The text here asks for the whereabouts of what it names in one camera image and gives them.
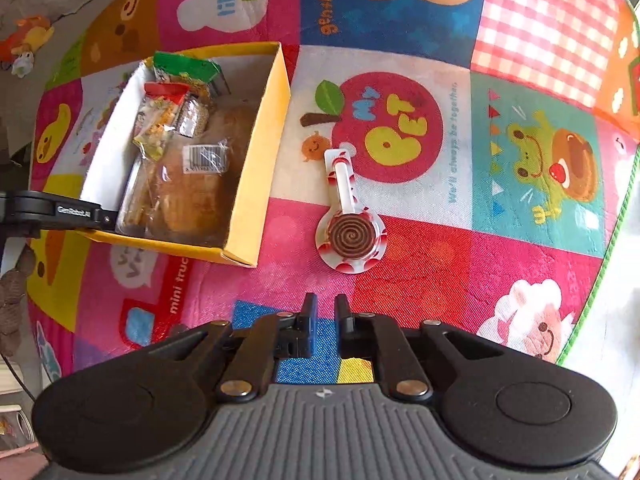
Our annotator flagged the clear bread packet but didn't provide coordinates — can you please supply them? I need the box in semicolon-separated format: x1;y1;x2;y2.
116;102;257;249

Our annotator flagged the green-edged snack packet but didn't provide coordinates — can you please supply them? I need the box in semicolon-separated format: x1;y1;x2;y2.
151;51;232;97

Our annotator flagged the brown furry cloth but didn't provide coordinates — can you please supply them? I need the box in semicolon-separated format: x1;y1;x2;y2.
0;247;37;358

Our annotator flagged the yellow red snack packet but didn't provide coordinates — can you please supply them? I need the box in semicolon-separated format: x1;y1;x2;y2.
132;81;193;162

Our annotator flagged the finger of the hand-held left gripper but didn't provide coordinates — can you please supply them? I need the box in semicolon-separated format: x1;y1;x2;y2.
0;189;119;235

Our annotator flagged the small white toy figure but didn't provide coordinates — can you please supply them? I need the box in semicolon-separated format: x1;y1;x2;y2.
11;52;36;78

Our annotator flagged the colourful printed play mat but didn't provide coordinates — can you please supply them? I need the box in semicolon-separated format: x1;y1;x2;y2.
26;0;640;386

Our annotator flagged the spiral chocolate lollipop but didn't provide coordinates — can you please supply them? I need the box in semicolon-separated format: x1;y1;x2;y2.
315;148;388;274

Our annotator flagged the yellow cardboard box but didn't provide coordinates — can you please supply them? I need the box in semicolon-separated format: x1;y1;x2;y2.
75;41;292;268

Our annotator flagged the orange plush toy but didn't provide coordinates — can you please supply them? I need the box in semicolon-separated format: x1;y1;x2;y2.
0;15;55;63

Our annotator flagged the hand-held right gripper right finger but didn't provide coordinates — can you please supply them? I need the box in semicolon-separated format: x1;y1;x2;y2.
334;294;496;402

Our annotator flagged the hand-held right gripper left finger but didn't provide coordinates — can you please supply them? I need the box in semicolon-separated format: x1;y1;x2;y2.
150;292;319;404

